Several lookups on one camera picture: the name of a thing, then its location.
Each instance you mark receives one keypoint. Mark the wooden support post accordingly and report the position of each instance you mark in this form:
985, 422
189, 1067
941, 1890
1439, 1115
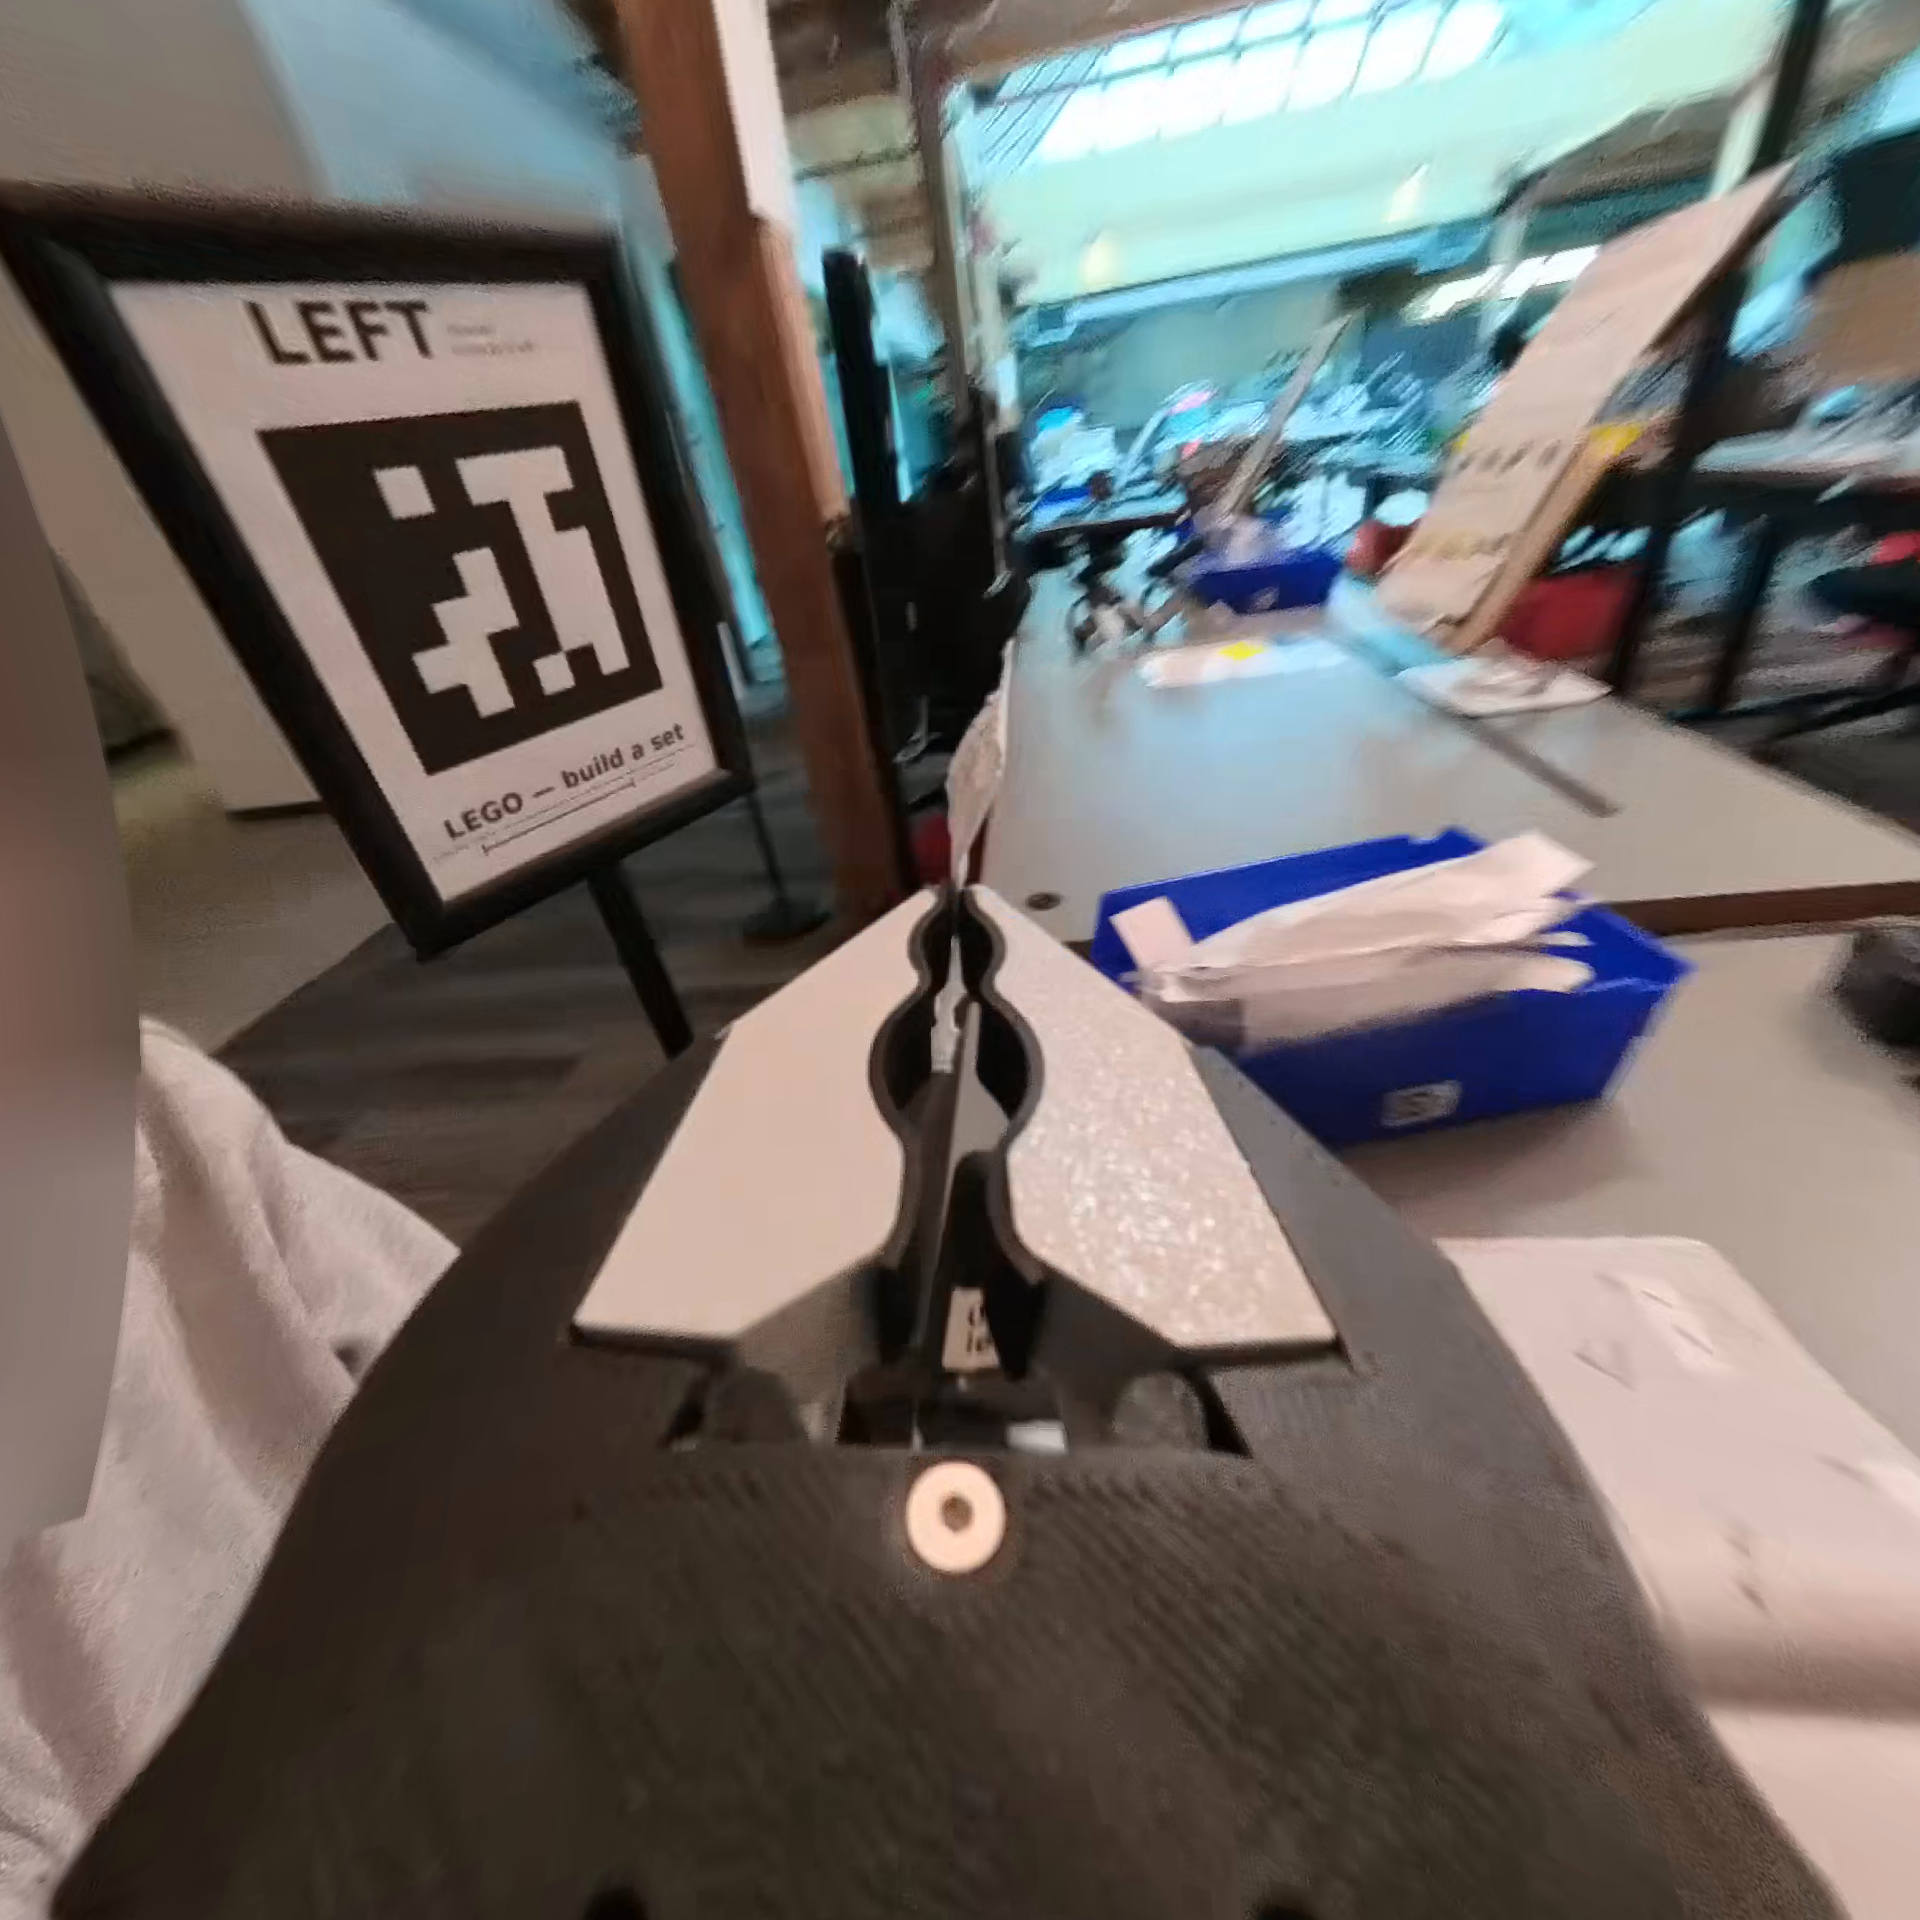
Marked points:
750, 451

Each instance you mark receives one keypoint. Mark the blue plastic bin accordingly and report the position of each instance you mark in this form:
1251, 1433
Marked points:
1500, 1050
1277, 579

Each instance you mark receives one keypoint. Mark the black framed marker sign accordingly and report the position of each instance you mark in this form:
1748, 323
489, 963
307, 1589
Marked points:
195, 376

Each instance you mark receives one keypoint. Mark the instruction booklet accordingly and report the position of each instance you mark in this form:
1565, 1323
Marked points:
1695, 1425

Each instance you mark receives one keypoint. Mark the wood-backed poster board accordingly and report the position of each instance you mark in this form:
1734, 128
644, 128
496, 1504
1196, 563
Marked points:
1575, 422

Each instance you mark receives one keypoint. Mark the small clear plastic parts bag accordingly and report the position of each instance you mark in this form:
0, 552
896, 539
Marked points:
974, 779

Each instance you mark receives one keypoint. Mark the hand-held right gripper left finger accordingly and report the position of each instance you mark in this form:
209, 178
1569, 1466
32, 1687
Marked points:
750, 1200

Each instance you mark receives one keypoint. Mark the black battery charging case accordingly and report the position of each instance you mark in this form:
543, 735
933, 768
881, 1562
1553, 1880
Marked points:
1883, 983

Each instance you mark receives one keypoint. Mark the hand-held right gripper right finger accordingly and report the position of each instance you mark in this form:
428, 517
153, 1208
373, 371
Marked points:
1171, 1200

